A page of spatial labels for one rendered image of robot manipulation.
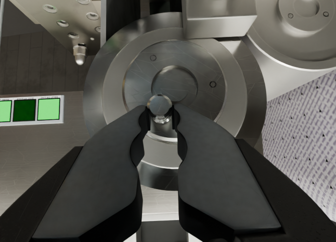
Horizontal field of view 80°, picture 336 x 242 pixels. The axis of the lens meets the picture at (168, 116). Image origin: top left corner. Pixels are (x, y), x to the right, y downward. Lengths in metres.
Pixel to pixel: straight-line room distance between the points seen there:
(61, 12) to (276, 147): 0.46
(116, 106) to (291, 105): 0.27
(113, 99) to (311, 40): 0.18
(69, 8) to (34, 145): 0.33
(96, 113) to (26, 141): 0.44
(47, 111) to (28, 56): 2.13
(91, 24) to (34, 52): 2.18
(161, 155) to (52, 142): 0.44
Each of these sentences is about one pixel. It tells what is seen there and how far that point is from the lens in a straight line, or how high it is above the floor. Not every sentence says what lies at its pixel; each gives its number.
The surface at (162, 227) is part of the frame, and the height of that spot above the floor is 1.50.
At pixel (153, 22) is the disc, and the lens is 0.19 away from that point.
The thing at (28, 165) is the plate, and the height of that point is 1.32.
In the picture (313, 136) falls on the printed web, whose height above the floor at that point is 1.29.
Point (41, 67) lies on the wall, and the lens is 2.53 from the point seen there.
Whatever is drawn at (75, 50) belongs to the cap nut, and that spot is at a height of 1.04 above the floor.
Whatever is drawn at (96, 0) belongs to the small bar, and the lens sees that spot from 0.40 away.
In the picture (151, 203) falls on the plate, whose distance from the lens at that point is 0.51.
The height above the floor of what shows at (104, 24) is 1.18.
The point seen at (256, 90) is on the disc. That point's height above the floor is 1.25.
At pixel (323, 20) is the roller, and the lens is 0.23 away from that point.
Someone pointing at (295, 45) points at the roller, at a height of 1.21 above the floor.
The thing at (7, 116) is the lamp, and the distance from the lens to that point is 0.63.
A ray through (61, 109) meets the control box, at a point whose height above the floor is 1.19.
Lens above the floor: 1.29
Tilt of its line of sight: 9 degrees down
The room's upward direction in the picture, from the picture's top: 177 degrees clockwise
